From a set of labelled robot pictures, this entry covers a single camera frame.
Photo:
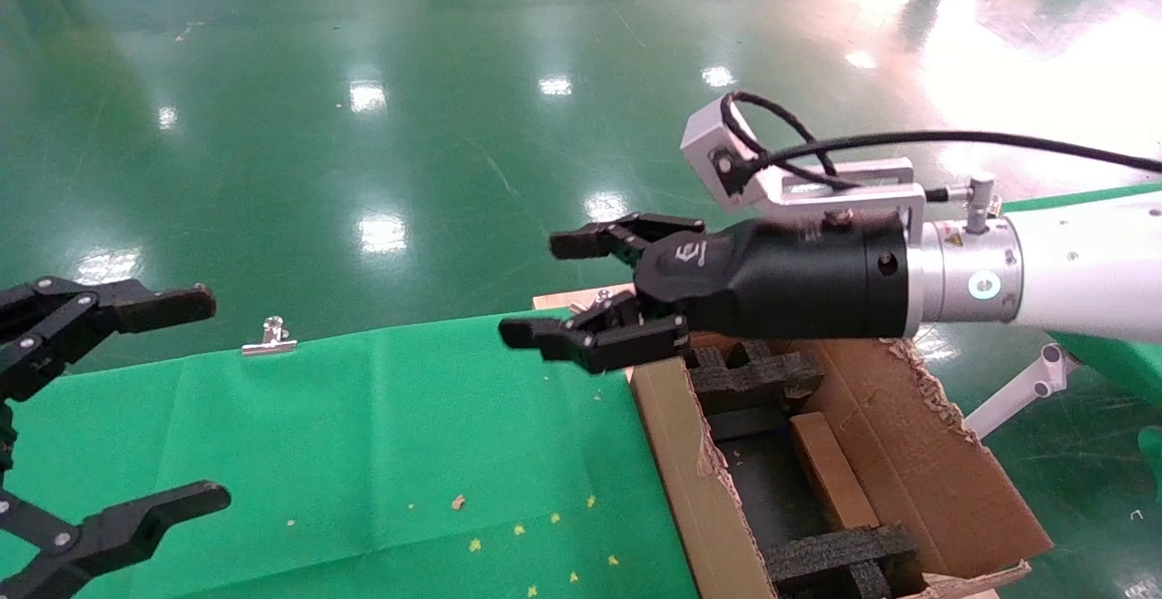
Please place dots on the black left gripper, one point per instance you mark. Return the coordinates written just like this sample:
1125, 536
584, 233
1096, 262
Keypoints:
5, 440

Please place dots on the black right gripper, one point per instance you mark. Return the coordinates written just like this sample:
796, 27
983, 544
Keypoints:
781, 281

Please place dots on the small brown cardboard box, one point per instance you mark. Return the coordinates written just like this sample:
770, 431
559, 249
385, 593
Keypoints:
831, 472

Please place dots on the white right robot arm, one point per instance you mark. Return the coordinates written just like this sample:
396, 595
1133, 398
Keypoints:
1080, 272

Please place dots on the large open cardboard carton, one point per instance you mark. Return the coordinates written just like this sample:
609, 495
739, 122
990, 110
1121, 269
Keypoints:
935, 472

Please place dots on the silver binder clip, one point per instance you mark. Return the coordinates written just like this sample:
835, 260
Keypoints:
602, 295
270, 345

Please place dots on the black foam insert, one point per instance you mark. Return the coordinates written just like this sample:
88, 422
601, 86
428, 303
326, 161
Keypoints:
831, 555
753, 381

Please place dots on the large green table cloth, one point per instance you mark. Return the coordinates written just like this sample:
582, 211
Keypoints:
363, 427

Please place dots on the white table leg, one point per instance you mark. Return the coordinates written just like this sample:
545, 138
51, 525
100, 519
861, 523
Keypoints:
1017, 397

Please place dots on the green side table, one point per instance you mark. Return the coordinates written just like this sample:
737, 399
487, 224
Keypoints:
1117, 363

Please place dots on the small green cloth piece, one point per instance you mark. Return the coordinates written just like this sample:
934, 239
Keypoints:
1153, 463

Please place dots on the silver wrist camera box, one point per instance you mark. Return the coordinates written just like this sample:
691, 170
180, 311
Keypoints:
704, 141

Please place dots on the silver camera mounting bracket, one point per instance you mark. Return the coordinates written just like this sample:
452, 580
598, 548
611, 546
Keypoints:
844, 202

